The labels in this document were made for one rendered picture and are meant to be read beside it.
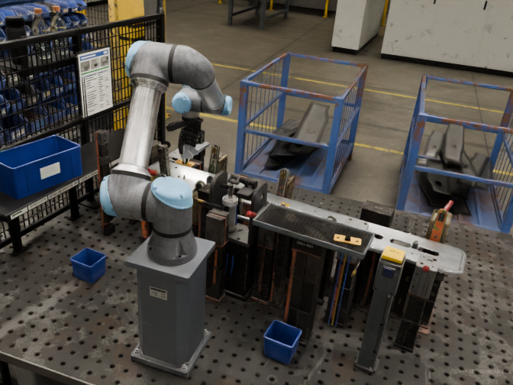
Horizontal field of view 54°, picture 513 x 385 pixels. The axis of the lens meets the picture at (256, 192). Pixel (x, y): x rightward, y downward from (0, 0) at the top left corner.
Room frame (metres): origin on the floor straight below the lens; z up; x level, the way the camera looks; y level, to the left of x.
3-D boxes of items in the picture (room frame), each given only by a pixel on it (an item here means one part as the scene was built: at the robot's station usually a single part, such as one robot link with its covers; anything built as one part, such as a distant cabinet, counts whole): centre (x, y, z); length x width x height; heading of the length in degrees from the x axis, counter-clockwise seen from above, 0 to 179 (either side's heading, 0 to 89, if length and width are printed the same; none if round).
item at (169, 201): (1.28, 0.25, 1.27); 0.13 x 0.12 x 0.14; 83
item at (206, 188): (1.68, 0.18, 0.91); 0.07 x 0.05 x 0.42; 157
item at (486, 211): (3.82, -1.60, 0.47); 1.20 x 0.80 x 0.95; 165
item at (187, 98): (1.86, 0.29, 1.39); 0.11 x 0.11 x 0.08; 83
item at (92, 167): (1.95, 0.80, 1.02); 0.90 x 0.22 x 0.03; 157
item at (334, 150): (4.23, -0.36, 0.47); 1.20 x 0.80 x 0.95; 163
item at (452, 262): (1.78, -0.13, 1.00); 1.38 x 0.22 x 0.02; 67
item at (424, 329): (1.54, -0.69, 0.84); 0.18 x 0.06 x 0.29; 157
